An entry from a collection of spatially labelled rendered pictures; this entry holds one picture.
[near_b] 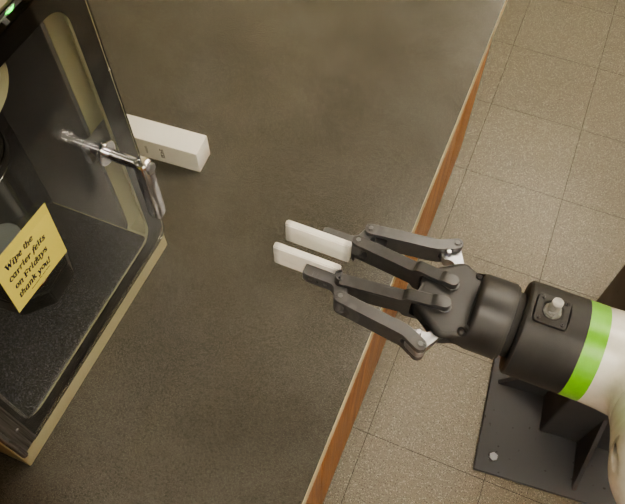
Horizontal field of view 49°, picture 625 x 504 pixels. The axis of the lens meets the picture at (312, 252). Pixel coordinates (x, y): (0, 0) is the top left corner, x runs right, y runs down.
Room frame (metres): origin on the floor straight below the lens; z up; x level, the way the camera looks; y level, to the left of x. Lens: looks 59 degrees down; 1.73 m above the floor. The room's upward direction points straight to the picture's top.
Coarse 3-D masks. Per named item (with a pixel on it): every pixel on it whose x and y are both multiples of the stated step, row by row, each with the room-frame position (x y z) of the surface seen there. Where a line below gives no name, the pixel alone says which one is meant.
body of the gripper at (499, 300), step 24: (456, 264) 0.33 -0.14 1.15; (432, 288) 0.31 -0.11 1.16; (456, 288) 0.31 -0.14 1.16; (480, 288) 0.29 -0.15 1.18; (504, 288) 0.29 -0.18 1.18; (432, 312) 0.28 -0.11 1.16; (456, 312) 0.28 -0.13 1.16; (480, 312) 0.27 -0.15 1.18; (504, 312) 0.27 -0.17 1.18; (456, 336) 0.26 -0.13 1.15; (480, 336) 0.25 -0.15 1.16; (504, 336) 0.25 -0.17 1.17
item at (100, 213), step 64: (64, 0) 0.45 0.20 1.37; (0, 64) 0.38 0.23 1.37; (64, 64) 0.43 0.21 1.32; (0, 128) 0.35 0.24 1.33; (64, 128) 0.40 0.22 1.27; (128, 128) 0.47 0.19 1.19; (0, 192) 0.33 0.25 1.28; (64, 192) 0.38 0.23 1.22; (128, 192) 0.44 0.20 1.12; (64, 256) 0.34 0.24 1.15; (128, 256) 0.41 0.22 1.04; (0, 320) 0.26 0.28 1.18; (64, 320) 0.31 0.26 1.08; (0, 384) 0.23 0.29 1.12; (64, 384) 0.27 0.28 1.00
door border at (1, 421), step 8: (0, 408) 0.21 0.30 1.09; (0, 416) 0.21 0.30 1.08; (8, 416) 0.21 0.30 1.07; (0, 424) 0.20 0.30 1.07; (8, 424) 0.20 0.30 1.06; (16, 424) 0.21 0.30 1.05; (8, 432) 0.20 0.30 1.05; (16, 432) 0.20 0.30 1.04; (24, 432) 0.21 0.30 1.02; (16, 440) 0.20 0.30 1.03; (24, 440) 0.20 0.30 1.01; (32, 440) 0.21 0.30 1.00; (16, 448) 0.19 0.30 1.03; (24, 448) 0.20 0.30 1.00
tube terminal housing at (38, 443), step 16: (144, 272) 0.44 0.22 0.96; (128, 304) 0.39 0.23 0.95; (112, 320) 0.37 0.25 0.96; (96, 352) 0.33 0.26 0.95; (80, 368) 0.30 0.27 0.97; (80, 384) 0.29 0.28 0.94; (64, 400) 0.26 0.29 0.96; (48, 432) 0.23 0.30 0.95; (0, 448) 0.20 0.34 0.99; (32, 448) 0.21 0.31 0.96
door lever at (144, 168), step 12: (108, 144) 0.44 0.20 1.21; (108, 156) 0.43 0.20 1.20; (120, 156) 0.43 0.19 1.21; (132, 156) 0.43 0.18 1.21; (144, 156) 0.43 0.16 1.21; (132, 168) 0.42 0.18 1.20; (144, 168) 0.41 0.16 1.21; (144, 180) 0.41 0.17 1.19; (156, 180) 0.42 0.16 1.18; (144, 192) 0.41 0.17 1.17; (156, 192) 0.41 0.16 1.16; (156, 204) 0.41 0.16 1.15; (156, 216) 0.41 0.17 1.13
